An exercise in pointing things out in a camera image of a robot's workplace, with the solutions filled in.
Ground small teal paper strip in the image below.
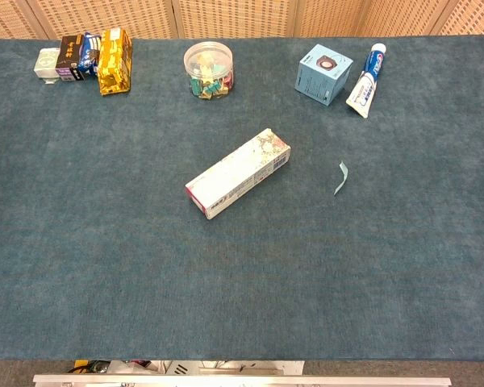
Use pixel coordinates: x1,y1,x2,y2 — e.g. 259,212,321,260
333,160,350,197

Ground gold foil package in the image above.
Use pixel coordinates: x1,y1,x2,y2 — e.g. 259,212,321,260
97,27,133,97

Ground woven wicker folding screen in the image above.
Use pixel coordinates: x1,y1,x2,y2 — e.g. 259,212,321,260
0,0,484,40

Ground aluminium profile rail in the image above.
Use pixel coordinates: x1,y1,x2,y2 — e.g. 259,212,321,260
32,373,453,387

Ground blue snack packet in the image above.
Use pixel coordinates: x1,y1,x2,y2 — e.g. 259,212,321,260
77,31,102,80

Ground black yellow cable bundle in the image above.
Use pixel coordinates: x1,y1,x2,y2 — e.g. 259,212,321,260
67,360,111,374

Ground long floral white box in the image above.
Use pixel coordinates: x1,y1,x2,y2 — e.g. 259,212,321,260
184,127,292,221

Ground clear jar of candies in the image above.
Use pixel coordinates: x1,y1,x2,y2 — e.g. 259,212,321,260
183,40,235,100

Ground pale green small carton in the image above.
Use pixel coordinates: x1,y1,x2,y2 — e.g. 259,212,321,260
33,47,61,85

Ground white blue toothpaste tube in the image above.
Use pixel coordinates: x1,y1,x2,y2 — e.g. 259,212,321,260
345,43,388,119

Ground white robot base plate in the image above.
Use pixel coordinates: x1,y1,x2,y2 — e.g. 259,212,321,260
106,360,306,377

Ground light blue cube box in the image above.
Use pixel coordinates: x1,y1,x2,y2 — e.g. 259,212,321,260
294,43,354,107

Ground teal felt table cloth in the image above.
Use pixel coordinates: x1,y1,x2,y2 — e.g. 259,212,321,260
0,34,484,362

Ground black purple small box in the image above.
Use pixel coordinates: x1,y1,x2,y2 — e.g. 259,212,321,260
55,34,86,82

